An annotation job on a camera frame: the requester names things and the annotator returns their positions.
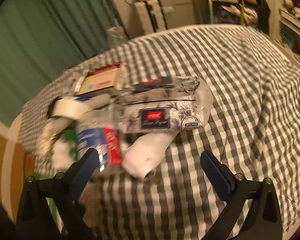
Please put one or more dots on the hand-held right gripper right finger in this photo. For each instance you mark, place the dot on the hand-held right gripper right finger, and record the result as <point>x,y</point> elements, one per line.
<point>215,172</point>

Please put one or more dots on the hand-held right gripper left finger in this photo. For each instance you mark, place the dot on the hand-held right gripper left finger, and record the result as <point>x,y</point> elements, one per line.
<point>83,172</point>

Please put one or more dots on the clear bottle blue red label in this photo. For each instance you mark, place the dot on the clear bottle blue red label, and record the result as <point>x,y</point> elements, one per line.
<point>110,145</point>

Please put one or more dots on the green box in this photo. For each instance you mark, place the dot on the green box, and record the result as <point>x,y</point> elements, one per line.
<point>70,136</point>

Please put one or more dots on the green white packaging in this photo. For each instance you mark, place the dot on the green white packaging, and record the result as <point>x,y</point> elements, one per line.
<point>47,135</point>

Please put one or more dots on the white cylindrical object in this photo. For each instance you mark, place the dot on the white cylindrical object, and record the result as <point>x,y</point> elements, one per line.
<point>147,152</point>

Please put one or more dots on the white tape roll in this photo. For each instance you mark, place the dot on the white tape roll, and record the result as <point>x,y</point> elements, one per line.
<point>65,107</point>

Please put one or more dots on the floral tissue pack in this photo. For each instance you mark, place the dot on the floral tissue pack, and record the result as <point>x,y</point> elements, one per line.
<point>165,97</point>

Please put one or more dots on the silver foil packet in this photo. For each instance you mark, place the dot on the silver foil packet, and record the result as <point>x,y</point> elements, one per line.
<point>81,78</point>

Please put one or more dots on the red and tan box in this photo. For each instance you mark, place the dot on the red and tan box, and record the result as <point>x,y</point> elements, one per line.
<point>100,80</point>

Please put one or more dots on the clear plastic water jug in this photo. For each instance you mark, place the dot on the clear plastic water jug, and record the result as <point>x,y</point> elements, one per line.
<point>117,37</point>

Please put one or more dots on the wide green curtain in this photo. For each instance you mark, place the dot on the wide green curtain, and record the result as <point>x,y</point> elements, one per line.
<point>40,30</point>

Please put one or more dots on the white shelf unit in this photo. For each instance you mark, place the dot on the white shelf unit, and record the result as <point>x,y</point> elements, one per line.
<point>290,22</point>

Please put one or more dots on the grey mini fridge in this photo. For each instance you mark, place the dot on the grey mini fridge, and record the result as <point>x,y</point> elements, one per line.
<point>177,7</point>

